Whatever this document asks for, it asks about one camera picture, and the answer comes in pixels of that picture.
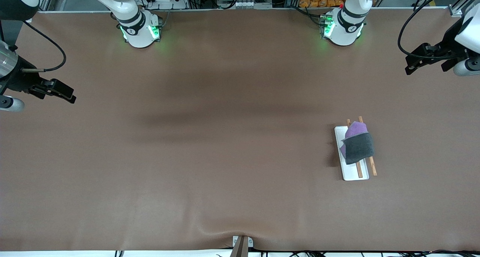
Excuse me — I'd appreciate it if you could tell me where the white terminal block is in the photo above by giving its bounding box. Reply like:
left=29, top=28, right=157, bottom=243
left=217, top=0, right=273, bottom=9

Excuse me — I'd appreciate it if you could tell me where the wooden rack rod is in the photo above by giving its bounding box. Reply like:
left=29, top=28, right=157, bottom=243
left=346, top=119, right=363, bottom=178
left=358, top=116, right=377, bottom=176

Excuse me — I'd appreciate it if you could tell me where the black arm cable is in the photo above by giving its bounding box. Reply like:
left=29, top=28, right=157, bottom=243
left=397, top=0, right=467, bottom=59
left=24, top=21, right=67, bottom=72

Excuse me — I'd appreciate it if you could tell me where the small metal table bracket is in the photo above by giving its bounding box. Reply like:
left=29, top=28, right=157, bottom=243
left=232, top=236, right=254, bottom=248

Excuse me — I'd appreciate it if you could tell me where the brown camera stand pole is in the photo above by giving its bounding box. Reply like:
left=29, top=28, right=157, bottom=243
left=229, top=236, right=249, bottom=257

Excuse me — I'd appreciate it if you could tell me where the grey and purple towel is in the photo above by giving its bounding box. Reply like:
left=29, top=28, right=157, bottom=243
left=339, top=122, right=375, bottom=165

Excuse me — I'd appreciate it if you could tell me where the white towel rack base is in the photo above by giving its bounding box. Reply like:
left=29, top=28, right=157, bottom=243
left=334, top=126, right=370, bottom=181

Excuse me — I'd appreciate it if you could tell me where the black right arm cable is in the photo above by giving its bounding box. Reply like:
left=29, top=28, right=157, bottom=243
left=24, top=21, right=67, bottom=72

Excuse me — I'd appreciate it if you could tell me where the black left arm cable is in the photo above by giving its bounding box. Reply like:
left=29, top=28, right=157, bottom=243
left=397, top=0, right=467, bottom=59

